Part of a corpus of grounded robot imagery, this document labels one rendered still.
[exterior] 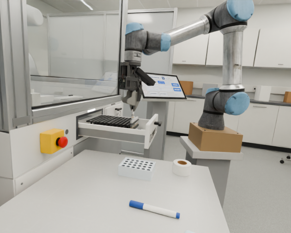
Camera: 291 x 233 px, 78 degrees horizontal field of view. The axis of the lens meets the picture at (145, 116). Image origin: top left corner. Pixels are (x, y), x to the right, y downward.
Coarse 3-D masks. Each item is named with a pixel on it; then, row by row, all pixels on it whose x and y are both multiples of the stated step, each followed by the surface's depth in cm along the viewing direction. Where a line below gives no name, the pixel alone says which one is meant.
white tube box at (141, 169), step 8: (128, 160) 71; (136, 160) 72; (144, 160) 72; (120, 168) 65; (128, 168) 65; (136, 168) 65; (144, 168) 65; (152, 168) 65; (128, 176) 65; (136, 176) 64; (144, 176) 64; (152, 176) 66
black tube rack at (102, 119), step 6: (90, 120) 88; (96, 120) 89; (102, 120) 90; (108, 120) 91; (114, 120) 92; (120, 120) 93; (126, 120) 94; (114, 126) 92; (120, 126) 92; (126, 126) 84
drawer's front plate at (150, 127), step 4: (152, 116) 94; (156, 116) 96; (152, 120) 84; (156, 120) 97; (148, 124) 76; (152, 124) 84; (148, 128) 76; (152, 128) 85; (148, 132) 76; (152, 132) 87; (156, 132) 103; (148, 136) 77; (148, 140) 77; (152, 140) 90; (148, 144) 77
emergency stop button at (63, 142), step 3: (60, 138) 62; (63, 138) 62; (66, 138) 64; (60, 141) 61; (63, 141) 62; (66, 141) 64; (60, 144) 61; (63, 144) 62; (66, 144) 64; (63, 147) 63
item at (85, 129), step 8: (80, 120) 89; (144, 120) 103; (80, 128) 84; (88, 128) 83; (96, 128) 83; (104, 128) 82; (112, 128) 81; (120, 128) 80; (136, 128) 104; (144, 128) 103; (88, 136) 84; (96, 136) 83; (104, 136) 82; (112, 136) 82; (120, 136) 81; (128, 136) 80; (136, 136) 79; (144, 136) 79
